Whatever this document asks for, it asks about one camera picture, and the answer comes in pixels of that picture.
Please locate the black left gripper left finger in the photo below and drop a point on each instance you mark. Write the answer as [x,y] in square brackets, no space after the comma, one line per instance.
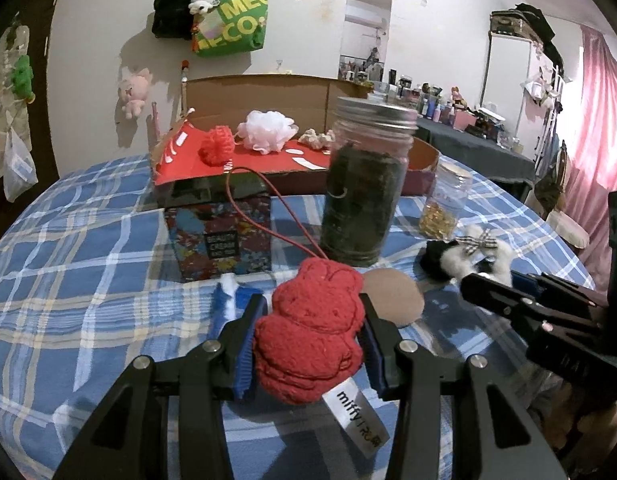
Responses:
[126,435]

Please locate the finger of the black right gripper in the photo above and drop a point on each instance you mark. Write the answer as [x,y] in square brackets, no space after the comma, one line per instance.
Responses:
[519,309]
[548,289]

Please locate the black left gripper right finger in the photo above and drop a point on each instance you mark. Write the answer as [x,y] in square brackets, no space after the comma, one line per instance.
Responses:
[493,436]

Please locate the white fluffy bunny scrunchie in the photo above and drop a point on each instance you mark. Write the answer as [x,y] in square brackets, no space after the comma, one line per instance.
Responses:
[478,251]

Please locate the black fluffy scrunchie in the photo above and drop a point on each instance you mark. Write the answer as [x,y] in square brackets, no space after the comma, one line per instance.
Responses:
[430,260]

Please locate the tan round sponge puff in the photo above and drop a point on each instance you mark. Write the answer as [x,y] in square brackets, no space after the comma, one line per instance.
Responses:
[395,295]

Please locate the red knitted bunny pouch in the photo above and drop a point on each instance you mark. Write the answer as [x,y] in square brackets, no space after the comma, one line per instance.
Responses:
[305,349]

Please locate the red foam net sleeve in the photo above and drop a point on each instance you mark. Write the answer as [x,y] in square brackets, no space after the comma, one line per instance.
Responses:
[217,146]

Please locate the small jar gold clips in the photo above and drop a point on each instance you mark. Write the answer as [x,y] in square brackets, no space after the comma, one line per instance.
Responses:
[445,202]

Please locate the pink curtain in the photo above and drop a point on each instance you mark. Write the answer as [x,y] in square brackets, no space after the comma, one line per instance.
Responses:
[593,159]

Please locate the dark covered side table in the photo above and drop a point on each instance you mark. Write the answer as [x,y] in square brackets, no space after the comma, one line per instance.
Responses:
[484,156]

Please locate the white wardrobe cabinet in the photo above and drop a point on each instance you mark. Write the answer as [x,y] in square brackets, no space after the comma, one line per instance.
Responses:
[511,44]

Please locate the dark beauty cream box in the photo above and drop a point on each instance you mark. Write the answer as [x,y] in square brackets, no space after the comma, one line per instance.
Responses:
[214,239]

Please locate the large glass jar dark contents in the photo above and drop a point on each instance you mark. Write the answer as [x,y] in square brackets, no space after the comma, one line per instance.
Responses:
[369,159]

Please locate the plastic bag on door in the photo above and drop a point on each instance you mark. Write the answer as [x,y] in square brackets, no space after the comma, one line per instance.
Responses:
[19,168]

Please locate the white mesh bath pouf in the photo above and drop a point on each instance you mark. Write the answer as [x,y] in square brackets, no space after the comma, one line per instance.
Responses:
[266,132]

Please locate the cardboard box red inside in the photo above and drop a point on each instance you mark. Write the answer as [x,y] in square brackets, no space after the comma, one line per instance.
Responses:
[181,178]

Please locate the green plush on door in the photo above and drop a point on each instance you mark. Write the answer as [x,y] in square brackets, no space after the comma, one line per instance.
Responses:
[22,79]

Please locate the green tote bag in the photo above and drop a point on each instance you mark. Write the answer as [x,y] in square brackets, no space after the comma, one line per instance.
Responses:
[235,26]

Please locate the broom with orange handle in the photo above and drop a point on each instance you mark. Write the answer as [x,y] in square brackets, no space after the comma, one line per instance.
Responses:
[184,70]

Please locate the pink plush on wall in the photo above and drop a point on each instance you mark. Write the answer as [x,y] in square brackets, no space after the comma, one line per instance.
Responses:
[133,93]

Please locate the black bag on wall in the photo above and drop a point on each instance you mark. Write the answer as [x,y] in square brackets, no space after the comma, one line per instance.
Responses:
[172,19]

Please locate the white plush keychain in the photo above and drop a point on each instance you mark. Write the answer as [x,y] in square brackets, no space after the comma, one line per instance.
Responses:
[201,7]

